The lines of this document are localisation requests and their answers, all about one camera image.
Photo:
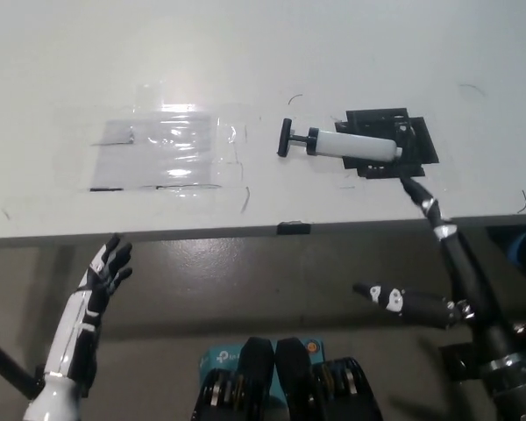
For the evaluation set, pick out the white and black left hand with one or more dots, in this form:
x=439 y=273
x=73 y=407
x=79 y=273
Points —
x=76 y=333

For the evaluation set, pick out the black and white right hand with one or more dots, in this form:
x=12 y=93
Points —
x=462 y=272

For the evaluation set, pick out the small white air pump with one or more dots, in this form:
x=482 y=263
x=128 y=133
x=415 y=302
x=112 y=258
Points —
x=355 y=147

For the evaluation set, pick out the black diagonal table leg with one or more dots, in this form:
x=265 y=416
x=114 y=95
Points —
x=6 y=364

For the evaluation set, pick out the black tape square patch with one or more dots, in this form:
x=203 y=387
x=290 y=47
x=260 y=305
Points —
x=421 y=144

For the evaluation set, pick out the teal cardboard box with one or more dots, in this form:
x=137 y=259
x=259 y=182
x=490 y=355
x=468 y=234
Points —
x=221 y=355

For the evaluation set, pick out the small black edge clip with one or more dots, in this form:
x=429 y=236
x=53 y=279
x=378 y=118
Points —
x=293 y=228

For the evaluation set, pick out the clear plastic film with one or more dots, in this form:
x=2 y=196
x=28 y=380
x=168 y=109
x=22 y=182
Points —
x=230 y=136

